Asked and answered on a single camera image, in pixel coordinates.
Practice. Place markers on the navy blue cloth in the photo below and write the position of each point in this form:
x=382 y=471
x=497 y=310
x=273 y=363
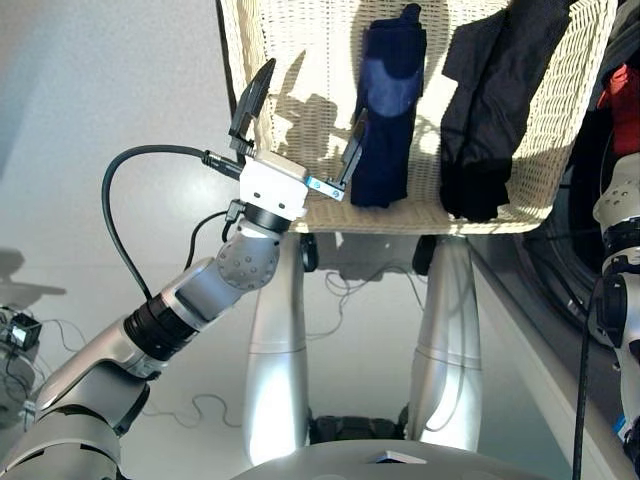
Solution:
x=385 y=140

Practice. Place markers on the black cloth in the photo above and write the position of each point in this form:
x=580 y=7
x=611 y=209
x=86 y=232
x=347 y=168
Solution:
x=480 y=140

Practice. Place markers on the pale woven basket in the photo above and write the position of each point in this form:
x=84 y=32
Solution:
x=310 y=75

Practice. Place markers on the small black device box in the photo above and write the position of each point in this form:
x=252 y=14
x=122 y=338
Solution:
x=26 y=331

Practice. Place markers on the grey robot torso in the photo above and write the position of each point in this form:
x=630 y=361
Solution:
x=350 y=465

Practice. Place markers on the red cloth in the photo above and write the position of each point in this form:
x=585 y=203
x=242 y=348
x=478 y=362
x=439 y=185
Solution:
x=622 y=110

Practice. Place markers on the silver robot leg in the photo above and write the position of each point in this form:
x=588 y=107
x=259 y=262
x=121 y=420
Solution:
x=445 y=360
x=277 y=375

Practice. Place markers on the blue white energy label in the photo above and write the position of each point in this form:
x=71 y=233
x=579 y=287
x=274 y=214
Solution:
x=622 y=430

